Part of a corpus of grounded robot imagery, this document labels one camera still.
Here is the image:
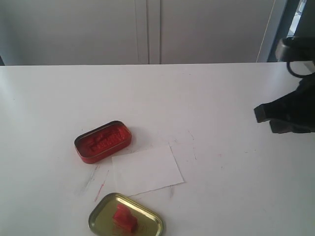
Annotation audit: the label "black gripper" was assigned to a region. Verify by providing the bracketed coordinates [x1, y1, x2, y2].
[254, 78, 315, 134]

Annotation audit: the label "red stamp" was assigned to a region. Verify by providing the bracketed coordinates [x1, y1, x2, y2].
[113, 204, 138, 233]

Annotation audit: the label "red ink pad tin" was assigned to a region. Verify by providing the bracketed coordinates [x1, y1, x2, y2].
[74, 120, 132, 164]

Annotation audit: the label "white paper sheet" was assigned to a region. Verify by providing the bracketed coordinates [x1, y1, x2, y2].
[112, 146, 184, 196]

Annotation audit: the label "gold tin lid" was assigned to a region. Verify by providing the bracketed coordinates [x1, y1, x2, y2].
[88, 193, 163, 236]

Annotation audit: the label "white cabinet doors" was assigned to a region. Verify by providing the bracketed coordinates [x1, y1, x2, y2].
[0, 0, 286, 65]

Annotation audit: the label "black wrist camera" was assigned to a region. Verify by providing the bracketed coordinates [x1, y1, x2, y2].
[275, 36, 315, 62]

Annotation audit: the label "dark window frame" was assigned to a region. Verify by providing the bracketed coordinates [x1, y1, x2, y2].
[267, 0, 315, 62]

